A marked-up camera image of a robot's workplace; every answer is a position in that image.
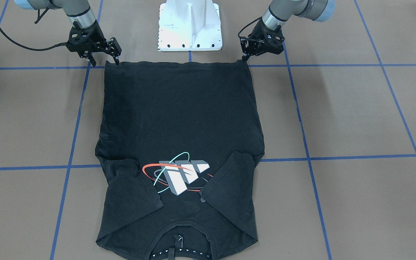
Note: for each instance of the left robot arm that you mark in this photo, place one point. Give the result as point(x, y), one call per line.
point(280, 11)

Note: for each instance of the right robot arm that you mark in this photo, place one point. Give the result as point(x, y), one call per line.
point(75, 10)

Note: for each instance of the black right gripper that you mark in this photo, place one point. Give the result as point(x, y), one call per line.
point(98, 38)

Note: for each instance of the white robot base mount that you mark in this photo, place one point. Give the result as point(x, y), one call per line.
point(189, 25)

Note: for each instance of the black graphic t-shirt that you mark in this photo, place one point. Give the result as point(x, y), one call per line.
point(178, 146)

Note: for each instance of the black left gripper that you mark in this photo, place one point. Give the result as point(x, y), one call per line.
point(257, 36)

